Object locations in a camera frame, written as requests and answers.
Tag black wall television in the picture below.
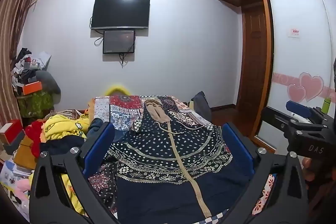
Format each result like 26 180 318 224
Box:
91 0 151 31

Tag striped cloth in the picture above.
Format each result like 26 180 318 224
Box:
43 109 86 121

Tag green bottle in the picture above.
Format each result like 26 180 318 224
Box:
322 97 332 115

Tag brown striped curtain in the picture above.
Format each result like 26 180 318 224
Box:
0 0 42 126

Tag mustard brown bag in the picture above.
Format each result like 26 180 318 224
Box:
13 135 38 170

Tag green patterned cloth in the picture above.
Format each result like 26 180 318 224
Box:
17 90 54 118

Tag yellow curved object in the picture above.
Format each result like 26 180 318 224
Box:
104 84 130 96

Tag white heart print sliding door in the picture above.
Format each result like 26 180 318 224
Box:
255 0 336 151

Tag dark navy clothing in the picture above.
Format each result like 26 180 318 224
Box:
39 135 88 157

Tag blue denim jeans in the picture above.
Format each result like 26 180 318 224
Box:
88 118 105 140

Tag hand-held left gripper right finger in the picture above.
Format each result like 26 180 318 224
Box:
222 122 309 224

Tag small black wall monitor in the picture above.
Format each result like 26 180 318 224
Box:
102 30 136 54

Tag navy patterned hooded garment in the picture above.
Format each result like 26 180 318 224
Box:
105 95 254 222

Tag person's right hand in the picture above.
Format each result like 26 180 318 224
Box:
301 157 317 182

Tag yellow cartoon print garment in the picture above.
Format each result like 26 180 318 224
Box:
30 112 91 218

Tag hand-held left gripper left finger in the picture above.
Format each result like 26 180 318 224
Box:
29 122 119 224

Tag red box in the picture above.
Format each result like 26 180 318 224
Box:
0 119 24 144

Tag orange box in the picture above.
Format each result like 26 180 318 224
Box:
22 81 43 95

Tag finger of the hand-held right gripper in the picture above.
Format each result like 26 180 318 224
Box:
261 106 293 136
286 100 313 119

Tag orange cloth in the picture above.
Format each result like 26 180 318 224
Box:
87 98 96 120

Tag pile of clutter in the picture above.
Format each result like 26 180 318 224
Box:
11 48 52 94

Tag red garment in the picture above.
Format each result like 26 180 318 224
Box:
25 121 48 158

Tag patchwork patterned bedspread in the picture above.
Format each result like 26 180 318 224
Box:
88 94 276 224

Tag pink plush toy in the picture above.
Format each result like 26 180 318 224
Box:
14 179 32 194

